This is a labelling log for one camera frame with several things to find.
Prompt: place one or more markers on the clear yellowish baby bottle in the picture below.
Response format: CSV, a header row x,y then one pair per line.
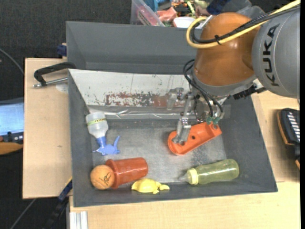
x,y
214,172

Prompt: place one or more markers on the grey metal bin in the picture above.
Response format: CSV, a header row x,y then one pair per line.
x,y
147,49

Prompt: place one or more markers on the orange ball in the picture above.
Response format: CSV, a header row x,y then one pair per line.
x,y
101,176

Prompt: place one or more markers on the pale wood board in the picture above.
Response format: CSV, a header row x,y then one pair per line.
x,y
45,128

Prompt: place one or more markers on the clear spray bottle blue trigger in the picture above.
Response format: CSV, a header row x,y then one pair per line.
x,y
97,125

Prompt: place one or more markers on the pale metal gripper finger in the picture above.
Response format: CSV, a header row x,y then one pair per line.
x,y
185,130
177,133

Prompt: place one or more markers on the yellow toy turtle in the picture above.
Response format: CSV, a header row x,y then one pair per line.
x,y
146,186

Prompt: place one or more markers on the red plastic cup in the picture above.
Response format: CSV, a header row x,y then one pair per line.
x,y
131,169

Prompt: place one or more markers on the black cylinder on white bracket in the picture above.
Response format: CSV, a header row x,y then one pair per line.
x,y
245,92

